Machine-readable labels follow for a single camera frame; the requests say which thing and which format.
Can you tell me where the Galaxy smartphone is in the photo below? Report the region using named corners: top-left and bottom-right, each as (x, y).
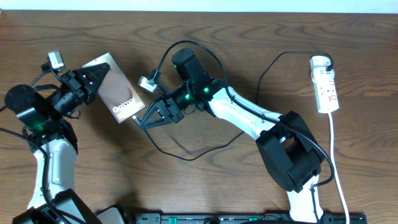
top-left (82, 52), bottom-right (146, 123)

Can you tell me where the black charger cable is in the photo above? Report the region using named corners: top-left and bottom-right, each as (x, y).
top-left (132, 51), bottom-right (334, 162)

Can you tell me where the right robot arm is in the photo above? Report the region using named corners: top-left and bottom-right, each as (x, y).
top-left (135, 48), bottom-right (325, 223)

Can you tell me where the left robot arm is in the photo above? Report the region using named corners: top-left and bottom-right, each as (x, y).
top-left (5, 63), bottom-right (110, 223)

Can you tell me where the white power strip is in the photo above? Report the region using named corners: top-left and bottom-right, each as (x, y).
top-left (311, 67), bottom-right (339, 114)

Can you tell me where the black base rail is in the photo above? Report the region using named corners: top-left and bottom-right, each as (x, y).
top-left (96, 203), bottom-right (368, 224)

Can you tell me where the white power strip cord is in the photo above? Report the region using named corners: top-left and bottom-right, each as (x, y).
top-left (328, 112), bottom-right (351, 224)

